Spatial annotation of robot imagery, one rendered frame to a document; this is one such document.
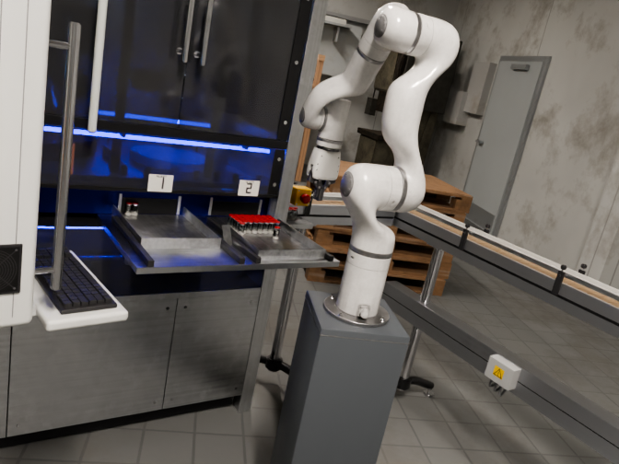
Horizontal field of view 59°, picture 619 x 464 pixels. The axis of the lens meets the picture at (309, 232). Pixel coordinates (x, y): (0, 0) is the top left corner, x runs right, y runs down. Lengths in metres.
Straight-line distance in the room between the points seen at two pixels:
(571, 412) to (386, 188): 1.21
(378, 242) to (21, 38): 0.92
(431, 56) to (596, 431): 1.43
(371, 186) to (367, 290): 0.29
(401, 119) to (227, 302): 1.15
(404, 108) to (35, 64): 0.83
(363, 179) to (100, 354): 1.21
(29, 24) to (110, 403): 1.47
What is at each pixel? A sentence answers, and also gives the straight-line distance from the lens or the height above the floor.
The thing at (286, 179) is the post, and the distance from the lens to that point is 2.17.
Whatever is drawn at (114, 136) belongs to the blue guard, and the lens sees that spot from 1.88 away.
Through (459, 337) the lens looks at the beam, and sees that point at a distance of 2.53.
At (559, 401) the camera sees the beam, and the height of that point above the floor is 0.52.
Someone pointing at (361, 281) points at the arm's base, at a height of 0.97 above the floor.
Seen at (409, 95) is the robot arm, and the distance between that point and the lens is 1.42.
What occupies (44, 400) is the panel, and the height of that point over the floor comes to 0.21.
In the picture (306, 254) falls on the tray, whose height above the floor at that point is 0.90.
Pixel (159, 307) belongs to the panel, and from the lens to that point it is 2.14.
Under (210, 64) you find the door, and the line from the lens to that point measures 1.96.
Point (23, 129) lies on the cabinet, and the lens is 1.28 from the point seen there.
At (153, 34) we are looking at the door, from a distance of 1.89.
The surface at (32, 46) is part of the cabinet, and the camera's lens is 1.27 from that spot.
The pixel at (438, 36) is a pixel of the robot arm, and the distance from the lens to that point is 1.45.
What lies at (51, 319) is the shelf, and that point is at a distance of 1.46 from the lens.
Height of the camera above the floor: 1.48
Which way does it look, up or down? 16 degrees down
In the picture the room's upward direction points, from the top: 12 degrees clockwise
